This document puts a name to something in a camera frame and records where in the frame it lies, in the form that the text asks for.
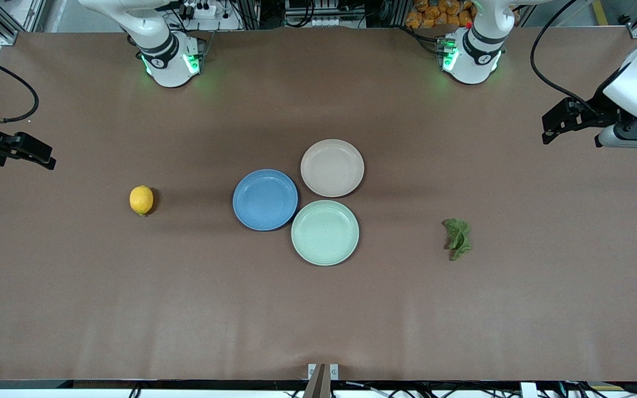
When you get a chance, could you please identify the yellow lemon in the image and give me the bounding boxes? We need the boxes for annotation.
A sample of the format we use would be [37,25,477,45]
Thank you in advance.
[129,185,154,216]

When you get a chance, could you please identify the green lettuce leaf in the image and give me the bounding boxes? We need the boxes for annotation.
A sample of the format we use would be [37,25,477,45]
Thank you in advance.
[442,218,473,261]

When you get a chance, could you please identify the bag of orange items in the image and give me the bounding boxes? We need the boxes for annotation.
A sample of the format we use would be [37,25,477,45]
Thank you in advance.
[405,0,474,29]

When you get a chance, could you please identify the white power strip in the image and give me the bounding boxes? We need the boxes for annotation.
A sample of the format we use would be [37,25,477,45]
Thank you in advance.
[179,2,218,20]

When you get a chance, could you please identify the beige plate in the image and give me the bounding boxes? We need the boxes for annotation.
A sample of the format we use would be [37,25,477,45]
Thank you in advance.
[300,138,365,198]

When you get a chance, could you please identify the blue plate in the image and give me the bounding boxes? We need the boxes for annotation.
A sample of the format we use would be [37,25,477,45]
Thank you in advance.
[232,169,299,232]

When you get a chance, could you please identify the white equipment box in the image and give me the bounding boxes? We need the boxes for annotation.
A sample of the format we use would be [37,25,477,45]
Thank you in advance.
[284,0,369,28]

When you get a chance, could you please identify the pale green plate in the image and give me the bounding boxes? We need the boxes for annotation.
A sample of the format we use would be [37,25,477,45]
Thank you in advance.
[291,200,360,266]

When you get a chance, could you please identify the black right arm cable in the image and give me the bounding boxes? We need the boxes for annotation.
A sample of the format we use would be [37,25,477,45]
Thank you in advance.
[0,50,40,123]

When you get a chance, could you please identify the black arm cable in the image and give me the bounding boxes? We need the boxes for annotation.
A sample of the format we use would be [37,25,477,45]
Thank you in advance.
[0,50,40,123]
[530,0,596,114]

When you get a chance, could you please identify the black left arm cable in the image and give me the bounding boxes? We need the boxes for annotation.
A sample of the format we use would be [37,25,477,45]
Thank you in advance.
[530,0,596,114]

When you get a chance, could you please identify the small metal bracket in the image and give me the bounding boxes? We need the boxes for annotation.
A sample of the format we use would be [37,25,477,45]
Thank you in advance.
[307,363,340,381]

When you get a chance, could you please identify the grey camera pole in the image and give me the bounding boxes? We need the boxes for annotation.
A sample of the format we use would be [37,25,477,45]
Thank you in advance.
[303,363,331,398]

